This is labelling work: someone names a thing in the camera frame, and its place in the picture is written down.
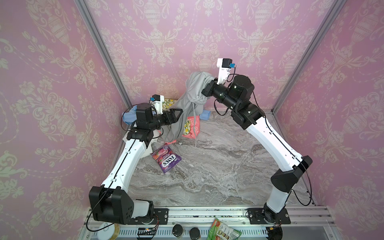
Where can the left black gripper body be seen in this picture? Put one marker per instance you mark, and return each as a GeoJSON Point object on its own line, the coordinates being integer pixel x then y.
{"type": "Point", "coordinates": [166, 121]}

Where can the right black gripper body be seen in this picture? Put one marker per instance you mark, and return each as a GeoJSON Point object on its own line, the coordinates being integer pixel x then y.
{"type": "Point", "coordinates": [208, 89]}

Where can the grey cloth garment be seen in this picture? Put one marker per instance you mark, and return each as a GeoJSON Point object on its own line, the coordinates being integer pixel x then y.
{"type": "Point", "coordinates": [191, 102]}

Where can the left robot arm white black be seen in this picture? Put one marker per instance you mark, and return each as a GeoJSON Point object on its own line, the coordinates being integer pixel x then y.
{"type": "Point", "coordinates": [110, 202]}

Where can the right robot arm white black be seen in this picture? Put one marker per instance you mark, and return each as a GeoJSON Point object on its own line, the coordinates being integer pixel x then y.
{"type": "Point", "coordinates": [292, 165]}

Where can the lemon print yellow cloth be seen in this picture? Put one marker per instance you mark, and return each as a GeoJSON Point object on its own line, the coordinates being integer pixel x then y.
{"type": "Point", "coordinates": [166, 105]}

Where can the pink patterned cloth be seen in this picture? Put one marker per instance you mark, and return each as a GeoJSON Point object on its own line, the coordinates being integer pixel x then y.
{"type": "Point", "coordinates": [195, 127]}

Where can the purple Fox's candy bag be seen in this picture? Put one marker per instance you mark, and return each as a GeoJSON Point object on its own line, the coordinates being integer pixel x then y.
{"type": "Point", "coordinates": [166, 158]}

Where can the black round jar lid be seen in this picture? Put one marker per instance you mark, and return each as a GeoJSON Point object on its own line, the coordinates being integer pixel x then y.
{"type": "Point", "coordinates": [178, 231]}
{"type": "Point", "coordinates": [194, 234]}

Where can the green snack packet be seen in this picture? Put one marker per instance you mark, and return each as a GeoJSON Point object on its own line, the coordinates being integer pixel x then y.
{"type": "Point", "coordinates": [221, 231]}

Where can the black round object bottom right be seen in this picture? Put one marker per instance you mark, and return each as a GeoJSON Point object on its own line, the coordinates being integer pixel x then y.
{"type": "Point", "coordinates": [274, 233]}

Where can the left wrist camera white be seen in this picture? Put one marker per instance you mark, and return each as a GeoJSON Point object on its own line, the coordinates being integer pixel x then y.
{"type": "Point", "coordinates": [157, 102]}

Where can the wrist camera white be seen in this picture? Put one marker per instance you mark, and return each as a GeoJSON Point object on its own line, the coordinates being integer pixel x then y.
{"type": "Point", "coordinates": [224, 66]}
{"type": "Point", "coordinates": [157, 102]}

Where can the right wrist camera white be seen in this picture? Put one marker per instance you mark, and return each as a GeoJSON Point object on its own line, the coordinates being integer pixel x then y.
{"type": "Point", "coordinates": [224, 66]}

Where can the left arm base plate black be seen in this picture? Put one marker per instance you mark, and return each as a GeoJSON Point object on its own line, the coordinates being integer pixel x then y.
{"type": "Point", "coordinates": [160, 215]}

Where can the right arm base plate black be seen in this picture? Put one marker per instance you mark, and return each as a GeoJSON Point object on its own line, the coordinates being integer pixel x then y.
{"type": "Point", "coordinates": [257, 216]}

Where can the aluminium rail frame front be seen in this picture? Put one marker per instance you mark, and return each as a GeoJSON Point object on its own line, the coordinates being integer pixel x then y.
{"type": "Point", "coordinates": [307, 223]}

